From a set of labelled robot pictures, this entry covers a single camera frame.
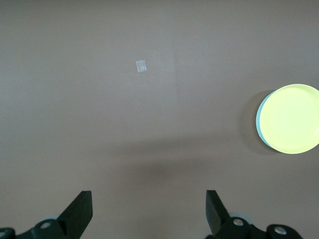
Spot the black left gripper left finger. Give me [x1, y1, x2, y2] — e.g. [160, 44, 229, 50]
[0, 190, 94, 239]

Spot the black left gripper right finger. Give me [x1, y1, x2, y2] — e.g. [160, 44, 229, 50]
[205, 189, 304, 239]

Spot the pale green plastic plate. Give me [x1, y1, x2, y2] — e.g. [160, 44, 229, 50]
[256, 90, 275, 150]

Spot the yellow plastic plate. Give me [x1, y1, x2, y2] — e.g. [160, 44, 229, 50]
[259, 84, 319, 155]

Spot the brown table cover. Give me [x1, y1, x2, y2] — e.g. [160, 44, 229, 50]
[0, 0, 319, 239]

